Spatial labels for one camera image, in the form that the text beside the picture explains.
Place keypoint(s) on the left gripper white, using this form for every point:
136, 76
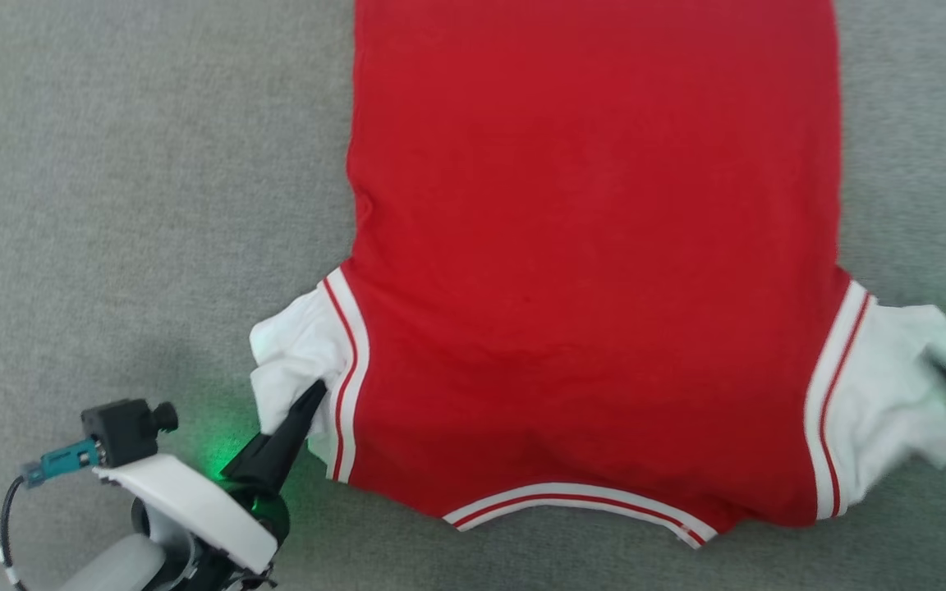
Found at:
194, 509

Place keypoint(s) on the red shirt with white sleeves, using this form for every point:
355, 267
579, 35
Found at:
588, 246

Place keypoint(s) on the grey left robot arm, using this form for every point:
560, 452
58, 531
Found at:
112, 568

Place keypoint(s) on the grey fabric sofa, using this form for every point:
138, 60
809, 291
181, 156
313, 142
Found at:
112, 164

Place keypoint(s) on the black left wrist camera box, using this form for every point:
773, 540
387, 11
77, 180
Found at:
124, 431

